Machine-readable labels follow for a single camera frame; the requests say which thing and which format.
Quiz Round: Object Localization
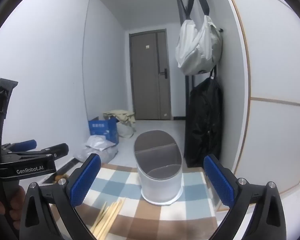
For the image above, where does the black metal coat rack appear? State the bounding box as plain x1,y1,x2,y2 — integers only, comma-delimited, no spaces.
174,0,194,130

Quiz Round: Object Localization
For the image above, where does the white oval utensil holder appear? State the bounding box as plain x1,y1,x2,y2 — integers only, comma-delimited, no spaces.
134,130,183,205

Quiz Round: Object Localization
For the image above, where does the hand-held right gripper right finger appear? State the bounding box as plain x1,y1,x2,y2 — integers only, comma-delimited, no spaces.
203,154,287,240

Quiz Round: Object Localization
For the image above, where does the bunch of wooden chopsticks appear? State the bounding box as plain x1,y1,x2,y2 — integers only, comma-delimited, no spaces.
90,197,126,240

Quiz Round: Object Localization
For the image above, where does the white sling bag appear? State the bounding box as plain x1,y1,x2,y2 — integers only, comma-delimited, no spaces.
175,0,223,75

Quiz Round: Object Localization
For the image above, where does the checkered tablecloth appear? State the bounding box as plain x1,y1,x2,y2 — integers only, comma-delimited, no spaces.
40,164,223,240

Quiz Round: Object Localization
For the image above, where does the white plastic mailer bag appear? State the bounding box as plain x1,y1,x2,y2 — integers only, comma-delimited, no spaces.
84,135,115,152

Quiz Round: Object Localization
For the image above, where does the white sack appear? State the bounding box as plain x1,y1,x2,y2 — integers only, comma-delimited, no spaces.
116,121,135,138

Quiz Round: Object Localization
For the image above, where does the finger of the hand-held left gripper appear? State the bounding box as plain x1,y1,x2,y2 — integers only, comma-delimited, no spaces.
14,143,69,159
1,139,37,153

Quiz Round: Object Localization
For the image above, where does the black backpack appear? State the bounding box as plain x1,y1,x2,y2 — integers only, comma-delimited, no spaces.
184,66,223,167

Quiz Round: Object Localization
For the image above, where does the grey plastic mailer bag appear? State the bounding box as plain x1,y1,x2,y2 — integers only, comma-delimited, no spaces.
74,146,118,167

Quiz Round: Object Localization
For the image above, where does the blue cardboard box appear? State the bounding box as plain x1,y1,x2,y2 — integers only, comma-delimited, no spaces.
88,116,119,145

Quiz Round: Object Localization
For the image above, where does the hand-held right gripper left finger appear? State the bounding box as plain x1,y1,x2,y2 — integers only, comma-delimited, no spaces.
19,153,102,240

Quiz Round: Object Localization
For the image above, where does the beige cloth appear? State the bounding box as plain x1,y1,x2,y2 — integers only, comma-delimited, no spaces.
103,109,137,125

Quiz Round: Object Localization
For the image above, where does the person's left hand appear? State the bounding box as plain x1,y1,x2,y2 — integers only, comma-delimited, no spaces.
0,186,27,230

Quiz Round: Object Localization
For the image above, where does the white cabinet with gold trim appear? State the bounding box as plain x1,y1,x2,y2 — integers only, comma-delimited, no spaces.
220,0,300,205

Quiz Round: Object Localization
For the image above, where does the grey entrance door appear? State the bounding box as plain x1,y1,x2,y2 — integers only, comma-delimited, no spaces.
129,29,172,120

